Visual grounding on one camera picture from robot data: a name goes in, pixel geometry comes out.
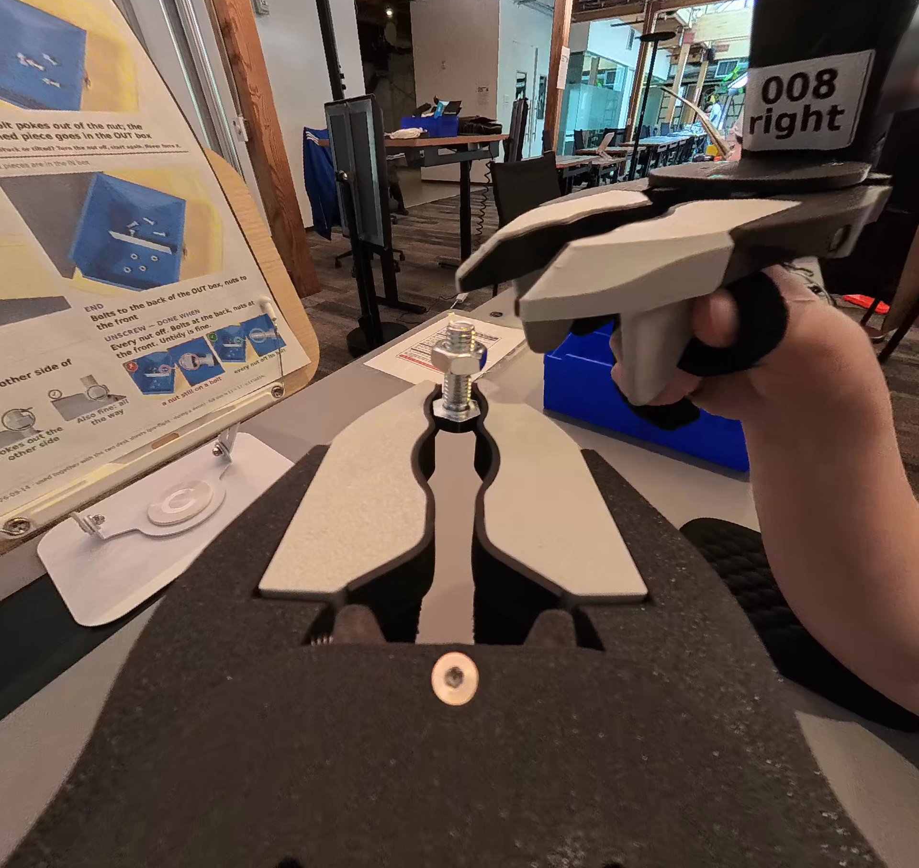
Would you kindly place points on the wooden backing board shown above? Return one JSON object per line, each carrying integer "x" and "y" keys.
{"x": 276, "y": 265}

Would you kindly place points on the person's right forearm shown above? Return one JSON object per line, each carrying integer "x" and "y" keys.
{"x": 847, "y": 595}

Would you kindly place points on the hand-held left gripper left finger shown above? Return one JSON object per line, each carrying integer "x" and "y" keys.
{"x": 352, "y": 502}

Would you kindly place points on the metal board clip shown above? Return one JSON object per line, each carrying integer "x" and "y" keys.
{"x": 226, "y": 444}
{"x": 93, "y": 523}

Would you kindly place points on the paper sheet in plastic sleeve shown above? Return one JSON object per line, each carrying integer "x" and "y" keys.
{"x": 409, "y": 358}

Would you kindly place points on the white stand base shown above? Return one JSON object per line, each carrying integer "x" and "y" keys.
{"x": 108, "y": 581}

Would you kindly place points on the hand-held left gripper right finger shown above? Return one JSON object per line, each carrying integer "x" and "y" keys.
{"x": 560, "y": 516}

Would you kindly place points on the person's right hand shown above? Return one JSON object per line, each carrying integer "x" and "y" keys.
{"x": 833, "y": 379}

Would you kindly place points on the silver hex bolt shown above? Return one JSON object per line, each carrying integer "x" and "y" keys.
{"x": 457, "y": 388}

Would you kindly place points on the grey panel on black stand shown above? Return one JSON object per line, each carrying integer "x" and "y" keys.
{"x": 359, "y": 164}

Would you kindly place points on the printed instruction sheet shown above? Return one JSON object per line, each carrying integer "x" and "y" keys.
{"x": 108, "y": 272}

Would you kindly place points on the small blue box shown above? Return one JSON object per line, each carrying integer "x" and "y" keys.
{"x": 431, "y": 125}

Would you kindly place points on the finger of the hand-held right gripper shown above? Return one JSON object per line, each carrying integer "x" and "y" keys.
{"x": 632, "y": 265}
{"x": 560, "y": 222}

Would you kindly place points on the blue plastic bin with divider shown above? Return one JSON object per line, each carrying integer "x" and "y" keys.
{"x": 596, "y": 394}

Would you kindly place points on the black office chair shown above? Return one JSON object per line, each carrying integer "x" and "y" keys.
{"x": 524, "y": 186}

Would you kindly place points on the black honeycomb pad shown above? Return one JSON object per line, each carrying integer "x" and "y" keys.
{"x": 739, "y": 573}

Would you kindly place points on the wooden support column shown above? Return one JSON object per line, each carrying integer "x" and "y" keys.
{"x": 244, "y": 92}
{"x": 561, "y": 42}

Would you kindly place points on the wood top standing desk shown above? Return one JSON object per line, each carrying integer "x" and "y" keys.
{"x": 459, "y": 141}

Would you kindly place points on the blue jacket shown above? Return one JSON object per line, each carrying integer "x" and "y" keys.
{"x": 319, "y": 186}

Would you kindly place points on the silver hex nut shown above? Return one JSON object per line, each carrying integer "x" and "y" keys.
{"x": 459, "y": 360}

